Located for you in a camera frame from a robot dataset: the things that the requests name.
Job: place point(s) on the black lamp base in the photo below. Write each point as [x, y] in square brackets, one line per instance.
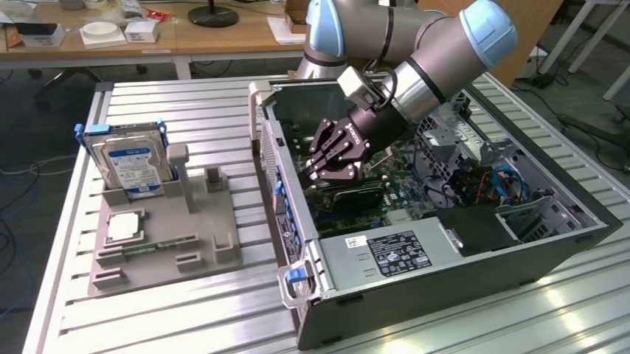
[214, 16]

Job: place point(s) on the white box with black lid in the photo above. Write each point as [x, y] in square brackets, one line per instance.
[45, 38]

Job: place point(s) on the black open PC case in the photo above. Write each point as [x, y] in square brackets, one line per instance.
[444, 295]

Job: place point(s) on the grey parts rack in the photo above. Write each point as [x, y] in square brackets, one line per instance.
[197, 221]

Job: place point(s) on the wooden cabinet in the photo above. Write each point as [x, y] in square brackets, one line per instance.
[537, 37]

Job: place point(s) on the small white box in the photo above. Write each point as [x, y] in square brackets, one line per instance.
[141, 33]

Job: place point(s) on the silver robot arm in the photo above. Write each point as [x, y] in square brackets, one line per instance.
[444, 44]

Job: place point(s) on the metal disk bay cage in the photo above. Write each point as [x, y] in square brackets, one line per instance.
[445, 147]

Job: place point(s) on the red packet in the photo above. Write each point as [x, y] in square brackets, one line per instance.
[160, 15]

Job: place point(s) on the white table frame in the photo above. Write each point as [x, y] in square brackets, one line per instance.
[567, 37]

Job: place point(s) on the white tape roll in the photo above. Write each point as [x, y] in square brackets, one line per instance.
[97, 3]

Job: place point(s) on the hard disk with blue carrier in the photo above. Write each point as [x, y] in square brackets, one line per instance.
[130, 166]

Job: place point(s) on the white papers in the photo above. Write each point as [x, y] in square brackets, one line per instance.
[286, 35]

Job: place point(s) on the green RAM stick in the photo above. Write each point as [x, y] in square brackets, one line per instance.
[158, 245]

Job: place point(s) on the grey chipset heatsink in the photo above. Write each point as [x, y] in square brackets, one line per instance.
[398, 217]

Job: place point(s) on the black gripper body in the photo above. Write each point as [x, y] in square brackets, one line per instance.
[380, 129]

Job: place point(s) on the grey cup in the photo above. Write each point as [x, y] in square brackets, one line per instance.
[73, 4]

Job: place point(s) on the silver CPU chip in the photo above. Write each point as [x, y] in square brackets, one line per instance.
[123, 226]

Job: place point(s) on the white round holder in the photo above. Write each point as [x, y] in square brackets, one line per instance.
[103, 37]

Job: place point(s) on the grey power supply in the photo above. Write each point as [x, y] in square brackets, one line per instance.
[345, 265]

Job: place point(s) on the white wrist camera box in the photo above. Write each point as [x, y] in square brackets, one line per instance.
[360, 86]

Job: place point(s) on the cardboard box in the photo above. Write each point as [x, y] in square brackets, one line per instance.
[296, 14]

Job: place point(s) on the thin dark RAM module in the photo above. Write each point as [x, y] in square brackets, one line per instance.
[357, 201]

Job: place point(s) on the green motherboard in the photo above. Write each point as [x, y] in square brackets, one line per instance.
[404, 184]

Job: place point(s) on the blue case release latch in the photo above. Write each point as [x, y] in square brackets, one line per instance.
[294, 276]

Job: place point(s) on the blue slot latch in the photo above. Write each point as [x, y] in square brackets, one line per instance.
[290, 223]
[297, 242]
[280, 182]

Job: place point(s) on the black power adapter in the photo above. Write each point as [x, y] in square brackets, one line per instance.
[541, 81]

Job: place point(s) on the grey metal drive bracket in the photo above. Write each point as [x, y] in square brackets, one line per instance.
[541, 221]

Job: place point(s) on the black plastic shroud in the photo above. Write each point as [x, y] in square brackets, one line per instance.
[473, 230]

